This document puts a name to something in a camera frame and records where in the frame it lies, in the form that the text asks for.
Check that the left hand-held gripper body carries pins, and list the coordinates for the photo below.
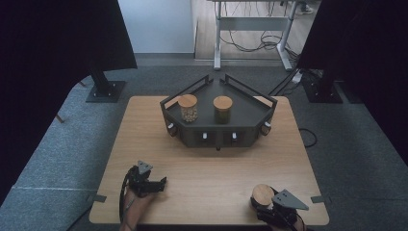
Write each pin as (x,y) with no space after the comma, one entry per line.
(141,181)

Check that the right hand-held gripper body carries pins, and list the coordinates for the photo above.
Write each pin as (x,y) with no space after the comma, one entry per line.
(285,208)

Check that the glass jar with brown contents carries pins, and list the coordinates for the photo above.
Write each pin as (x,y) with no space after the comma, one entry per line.
(262,195)

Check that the glass jar with pale beans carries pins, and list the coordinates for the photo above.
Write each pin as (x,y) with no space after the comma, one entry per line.
(188,107)

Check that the black corner shelf rack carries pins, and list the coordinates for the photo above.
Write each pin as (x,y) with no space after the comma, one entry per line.
(243,112)

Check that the glass jar with green contents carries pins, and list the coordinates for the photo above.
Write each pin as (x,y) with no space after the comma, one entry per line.
(223,109)

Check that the grey tape piece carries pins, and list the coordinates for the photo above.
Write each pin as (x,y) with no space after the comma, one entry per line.
(317,199)
(100,198)

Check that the black metal stand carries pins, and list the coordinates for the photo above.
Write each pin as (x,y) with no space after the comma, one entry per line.
(324,91)
(106,91)

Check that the white power strip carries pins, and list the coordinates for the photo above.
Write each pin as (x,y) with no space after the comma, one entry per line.
(297,77)

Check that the white desk frame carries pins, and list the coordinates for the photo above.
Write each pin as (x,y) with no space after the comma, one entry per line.
(253,23)

